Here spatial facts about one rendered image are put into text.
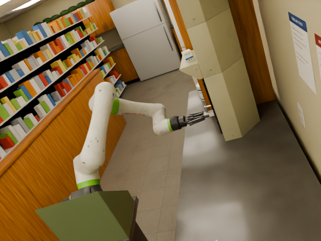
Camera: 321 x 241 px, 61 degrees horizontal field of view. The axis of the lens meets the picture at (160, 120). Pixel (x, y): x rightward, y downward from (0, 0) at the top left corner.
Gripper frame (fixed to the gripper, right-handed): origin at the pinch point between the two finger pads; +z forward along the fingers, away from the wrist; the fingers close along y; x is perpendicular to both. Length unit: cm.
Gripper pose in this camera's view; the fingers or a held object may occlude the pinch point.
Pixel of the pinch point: (209, 114)
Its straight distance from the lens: 180.2
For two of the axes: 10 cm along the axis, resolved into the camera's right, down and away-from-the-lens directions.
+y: 1.3, -5.1, 8.5
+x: 3.8, 8.2, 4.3
